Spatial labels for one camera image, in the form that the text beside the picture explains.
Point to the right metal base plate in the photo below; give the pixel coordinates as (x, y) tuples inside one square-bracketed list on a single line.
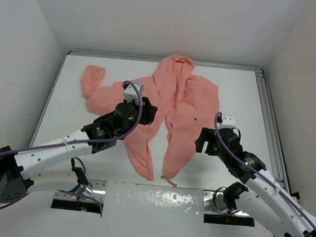
[(214, 204)]

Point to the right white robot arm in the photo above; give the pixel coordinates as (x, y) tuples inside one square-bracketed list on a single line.
[(256, 192)]

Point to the aluminium frame rail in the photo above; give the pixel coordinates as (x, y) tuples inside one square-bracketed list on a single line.
[(243, 93)]

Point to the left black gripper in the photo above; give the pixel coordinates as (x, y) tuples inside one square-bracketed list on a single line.
[(147, 111)]

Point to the salmon pink hooded jacket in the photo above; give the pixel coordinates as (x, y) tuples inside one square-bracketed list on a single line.
[(186, 103)]

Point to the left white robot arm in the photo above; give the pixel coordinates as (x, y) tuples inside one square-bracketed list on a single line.
[(17, 169)]

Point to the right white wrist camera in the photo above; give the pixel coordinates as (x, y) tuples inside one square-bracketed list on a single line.
[(227, 122)]

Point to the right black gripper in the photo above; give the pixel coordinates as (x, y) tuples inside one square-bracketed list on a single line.
[(207, 134)]

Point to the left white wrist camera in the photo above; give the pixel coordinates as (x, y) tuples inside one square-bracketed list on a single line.
[(132, 91)]

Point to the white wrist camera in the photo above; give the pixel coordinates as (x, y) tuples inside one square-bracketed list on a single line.
[(227, 122), (132, 91)]

